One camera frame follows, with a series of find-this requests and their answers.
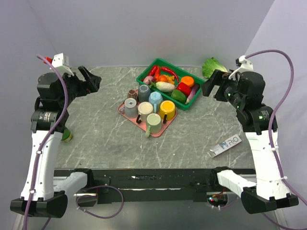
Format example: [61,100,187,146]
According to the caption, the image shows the green glass bottle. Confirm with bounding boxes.
[61,127,72,142]

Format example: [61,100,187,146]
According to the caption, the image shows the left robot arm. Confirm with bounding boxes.
[10,66,101,218]

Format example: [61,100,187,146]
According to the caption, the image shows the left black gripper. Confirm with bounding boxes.
[58,66,101,107]

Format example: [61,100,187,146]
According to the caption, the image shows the dark blue-grey mug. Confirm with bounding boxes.
[138,84,151,103]

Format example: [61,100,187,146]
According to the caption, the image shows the brown striped cup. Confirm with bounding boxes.
[127,89,138,102]

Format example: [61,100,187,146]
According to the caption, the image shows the green bell pepper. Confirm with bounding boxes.
[171,89,187,104]

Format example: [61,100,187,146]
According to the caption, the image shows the white printed card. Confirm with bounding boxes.
[209,134,242,158]

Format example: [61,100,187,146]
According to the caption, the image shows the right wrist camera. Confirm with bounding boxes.
[228,55,254,81]

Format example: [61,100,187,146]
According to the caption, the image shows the cream mug black handle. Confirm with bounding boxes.
[136,102,154,124]

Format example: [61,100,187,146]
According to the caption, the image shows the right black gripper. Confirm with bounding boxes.
[199,69,244,109]

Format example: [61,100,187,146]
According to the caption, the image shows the green plastic basket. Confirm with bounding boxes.
[136,58,204,111]

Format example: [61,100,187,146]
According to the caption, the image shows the red bell pepper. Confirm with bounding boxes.
[176,82,191,97]

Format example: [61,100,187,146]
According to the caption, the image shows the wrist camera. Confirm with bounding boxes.
[45,53,74,76]
[228,55,254,81]

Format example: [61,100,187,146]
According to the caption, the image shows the light blue mug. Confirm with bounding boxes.
[149,92,163,113]

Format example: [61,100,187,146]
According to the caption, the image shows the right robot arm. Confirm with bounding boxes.
[201,70,299,214]

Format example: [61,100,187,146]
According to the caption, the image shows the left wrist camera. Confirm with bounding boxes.
[45,53,74,76]

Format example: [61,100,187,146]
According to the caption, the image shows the purple onion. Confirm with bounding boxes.
[143,75,155,85]

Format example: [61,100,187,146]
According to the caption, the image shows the white radish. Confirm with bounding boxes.
[155,81,176,92]

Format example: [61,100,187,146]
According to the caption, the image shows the orange fruit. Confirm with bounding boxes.
[180,76,195,88]

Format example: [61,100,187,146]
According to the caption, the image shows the light green mug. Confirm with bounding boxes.
[145,113,162,138]

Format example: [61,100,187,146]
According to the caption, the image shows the orange yellow vegetable piece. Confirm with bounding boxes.
[156,75,175,85]

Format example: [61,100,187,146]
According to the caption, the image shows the pink tray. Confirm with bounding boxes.
[118,90,177,137]

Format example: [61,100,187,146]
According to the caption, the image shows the lettuce head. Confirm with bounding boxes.
[202,57,228,79]

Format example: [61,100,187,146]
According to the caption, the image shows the red chili pepper pair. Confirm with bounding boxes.
[148,65,161,79]

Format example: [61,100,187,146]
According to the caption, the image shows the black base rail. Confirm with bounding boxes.
[88,169,230,204]

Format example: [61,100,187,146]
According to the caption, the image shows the grey mug pink rim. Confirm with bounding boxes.
[119,98,138,118]

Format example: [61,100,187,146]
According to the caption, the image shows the purple eggplant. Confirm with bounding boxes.
[185,83,200,104]

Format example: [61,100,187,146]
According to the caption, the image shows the yellow mug black handle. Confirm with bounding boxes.
[159,100,176,124]

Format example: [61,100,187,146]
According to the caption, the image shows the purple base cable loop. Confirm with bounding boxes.
[76,185,124,219]

